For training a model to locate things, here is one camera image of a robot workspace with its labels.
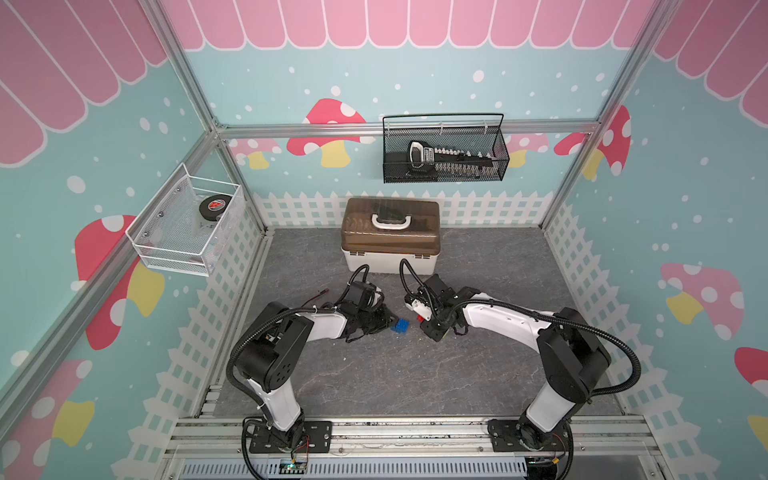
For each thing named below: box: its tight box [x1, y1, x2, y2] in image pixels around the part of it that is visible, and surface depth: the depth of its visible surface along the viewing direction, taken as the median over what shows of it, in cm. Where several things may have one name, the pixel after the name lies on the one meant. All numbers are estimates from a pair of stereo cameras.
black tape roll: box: [199, 194, 233, 222], surface depth 81 cm
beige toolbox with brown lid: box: [341, 197, 441, 275], surface depth 96 cm
